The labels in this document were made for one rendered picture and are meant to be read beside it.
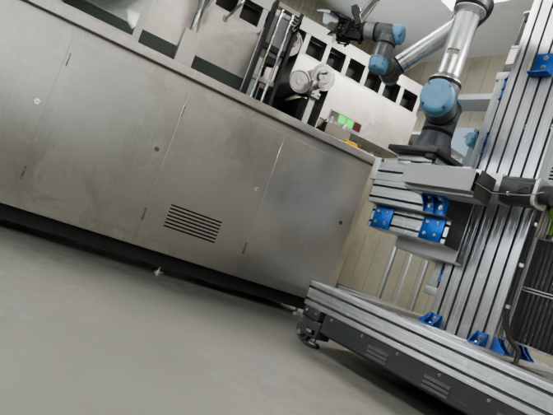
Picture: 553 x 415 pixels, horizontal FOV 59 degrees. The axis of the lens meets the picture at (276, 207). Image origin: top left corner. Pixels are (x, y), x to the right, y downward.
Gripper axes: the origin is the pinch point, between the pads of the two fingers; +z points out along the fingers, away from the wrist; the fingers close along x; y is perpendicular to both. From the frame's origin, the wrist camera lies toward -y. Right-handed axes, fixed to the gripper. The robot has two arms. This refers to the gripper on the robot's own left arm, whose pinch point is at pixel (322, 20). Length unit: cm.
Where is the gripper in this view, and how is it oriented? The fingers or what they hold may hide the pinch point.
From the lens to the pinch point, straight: 216.9
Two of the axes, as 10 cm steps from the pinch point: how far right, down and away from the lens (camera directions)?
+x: 3.7, 3.3, 8.7
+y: -3.9, 9.0, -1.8
